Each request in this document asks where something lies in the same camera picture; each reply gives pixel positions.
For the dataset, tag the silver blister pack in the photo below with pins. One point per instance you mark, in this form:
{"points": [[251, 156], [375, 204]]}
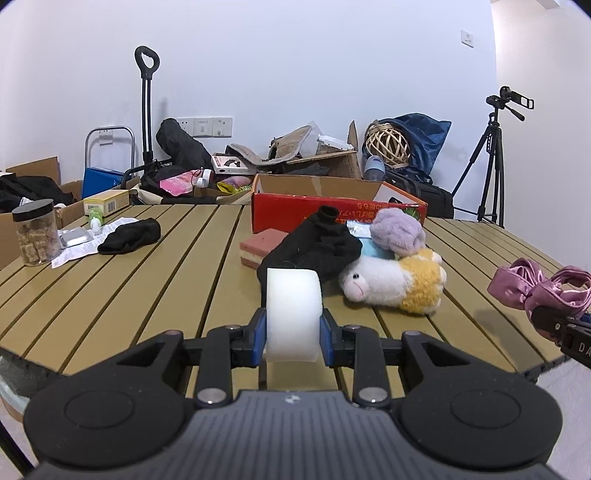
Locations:
{"points": [[74, 238]]}

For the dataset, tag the white wall socket strip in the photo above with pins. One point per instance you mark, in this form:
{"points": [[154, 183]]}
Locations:
{"points": [[207, 127]]}

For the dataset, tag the tan slatted folding table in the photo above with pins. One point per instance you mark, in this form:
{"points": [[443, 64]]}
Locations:
{"points": [[138, 300]]}

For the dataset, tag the yellow green snack packet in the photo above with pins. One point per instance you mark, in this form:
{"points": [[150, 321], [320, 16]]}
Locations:
{"points": [[231, 188]]}

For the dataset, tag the long black sock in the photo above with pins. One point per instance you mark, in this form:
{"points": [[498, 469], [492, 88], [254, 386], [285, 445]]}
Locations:
{"points": [[318, 249]]}

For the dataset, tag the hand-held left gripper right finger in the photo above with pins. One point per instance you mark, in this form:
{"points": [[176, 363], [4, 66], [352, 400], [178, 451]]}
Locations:
{"points": [[327, 334]]}

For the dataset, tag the white paper leaflet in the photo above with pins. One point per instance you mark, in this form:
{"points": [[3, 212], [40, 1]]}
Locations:
{"points": [[76, 254]]}

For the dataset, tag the clear jar with black lid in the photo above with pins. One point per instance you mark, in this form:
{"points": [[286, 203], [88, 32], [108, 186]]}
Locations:
{"points": [[37, 240]]}

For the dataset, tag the pink satin scrunchie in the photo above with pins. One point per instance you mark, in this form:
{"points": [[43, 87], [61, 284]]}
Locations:
{"points": [[517, 284]]}

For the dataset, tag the short black sock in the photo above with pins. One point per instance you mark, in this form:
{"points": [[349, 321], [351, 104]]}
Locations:
{"points": [[131, 235]]}

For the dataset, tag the light purple plush toy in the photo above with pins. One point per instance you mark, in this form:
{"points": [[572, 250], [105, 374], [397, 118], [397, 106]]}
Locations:
{"points": [[399, 230]]}

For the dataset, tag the yellow carton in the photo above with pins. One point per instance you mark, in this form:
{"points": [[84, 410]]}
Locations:
{"points": [[106, 203]]}

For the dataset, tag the torn cardboard box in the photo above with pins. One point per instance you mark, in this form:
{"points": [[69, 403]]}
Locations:
{"points": [[337, 164]]}

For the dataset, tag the blue water bottle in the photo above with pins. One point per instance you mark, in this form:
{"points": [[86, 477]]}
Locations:
{"points": [[374, 168]]}

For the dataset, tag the black clothes pile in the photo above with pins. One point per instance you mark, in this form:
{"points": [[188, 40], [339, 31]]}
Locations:
{"points": [[32, 191]]}

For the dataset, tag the pink sponge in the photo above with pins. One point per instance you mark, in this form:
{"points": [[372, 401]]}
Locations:
{"points": [[261, 249]]}

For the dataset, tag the white and yellow plush sheep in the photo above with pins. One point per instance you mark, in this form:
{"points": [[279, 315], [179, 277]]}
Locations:
{"points": [[388, 281]]}

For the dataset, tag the white bottle with red cap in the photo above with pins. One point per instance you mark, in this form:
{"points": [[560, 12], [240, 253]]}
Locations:
{"points": [[203, 177]]}

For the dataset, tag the beige folding wagon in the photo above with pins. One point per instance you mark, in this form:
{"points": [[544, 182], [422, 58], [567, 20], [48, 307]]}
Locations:
{"points": [[152, 197]]}

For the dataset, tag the wicker ball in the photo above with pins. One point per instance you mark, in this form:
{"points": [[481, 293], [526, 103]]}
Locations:
{"points": [[387, 144]]}

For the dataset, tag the white wall switch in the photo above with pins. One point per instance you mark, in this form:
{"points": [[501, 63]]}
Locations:
{"points": [[468, 38]]}

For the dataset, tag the black rolled fabric bag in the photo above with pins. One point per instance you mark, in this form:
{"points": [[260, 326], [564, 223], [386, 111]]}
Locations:
{"points": [[182, 143]]}

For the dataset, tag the white foam roll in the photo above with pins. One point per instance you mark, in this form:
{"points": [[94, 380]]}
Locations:
{"points": [[292, 314]]}

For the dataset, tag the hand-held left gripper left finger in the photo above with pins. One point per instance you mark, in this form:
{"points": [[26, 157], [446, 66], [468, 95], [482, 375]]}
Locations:
{"points": [[260, 332]]}

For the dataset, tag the pink packet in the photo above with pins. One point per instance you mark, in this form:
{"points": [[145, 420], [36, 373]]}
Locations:
{"points": [[178, 183]]}

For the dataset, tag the red cardboard box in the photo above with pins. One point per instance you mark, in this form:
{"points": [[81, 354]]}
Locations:
{"points": [[295, 212]]}

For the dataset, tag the open cardboard box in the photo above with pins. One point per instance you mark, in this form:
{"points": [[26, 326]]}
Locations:
{"points": [[9, 240]]}

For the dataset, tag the small flat white box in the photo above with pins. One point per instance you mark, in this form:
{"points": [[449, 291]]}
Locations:
{"points": [[333, 142]]}

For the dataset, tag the dark blue cushion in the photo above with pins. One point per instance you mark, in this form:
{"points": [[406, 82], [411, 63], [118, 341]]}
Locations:
{"points": [[427, 138]]}

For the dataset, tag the beige felt slipper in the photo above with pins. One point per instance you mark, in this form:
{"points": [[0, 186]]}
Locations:
{"points": [[286, 145]]}

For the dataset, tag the small white product box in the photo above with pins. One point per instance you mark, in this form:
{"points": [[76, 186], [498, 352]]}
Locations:
{"points": [[231, 164]]}

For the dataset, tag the blue plastic box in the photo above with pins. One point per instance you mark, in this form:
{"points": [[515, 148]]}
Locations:
{"points": [[101, 182]]}

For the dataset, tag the black tripod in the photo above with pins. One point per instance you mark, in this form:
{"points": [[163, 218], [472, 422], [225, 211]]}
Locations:
{"points": [[489, 161]]}

